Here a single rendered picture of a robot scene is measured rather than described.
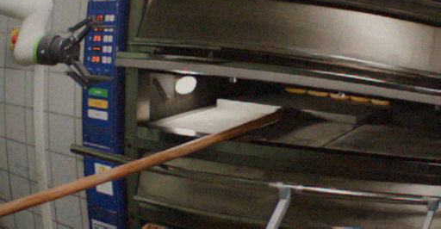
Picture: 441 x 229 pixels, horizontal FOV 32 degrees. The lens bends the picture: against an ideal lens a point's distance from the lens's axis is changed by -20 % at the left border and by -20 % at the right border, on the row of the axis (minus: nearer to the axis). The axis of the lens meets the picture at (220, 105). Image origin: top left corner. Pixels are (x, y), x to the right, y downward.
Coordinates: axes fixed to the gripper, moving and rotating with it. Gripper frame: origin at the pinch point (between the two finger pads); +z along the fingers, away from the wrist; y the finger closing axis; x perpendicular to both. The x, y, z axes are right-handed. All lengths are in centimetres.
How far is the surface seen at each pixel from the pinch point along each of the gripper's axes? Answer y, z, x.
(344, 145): 31, 41, -67
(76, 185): 29.2, 7.7, 26.1
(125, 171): 29.6, 7.6, 2.4
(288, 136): 31, 19, -70
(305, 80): 8, 37, -40
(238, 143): 31, 10, -55
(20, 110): 34, -89, -56
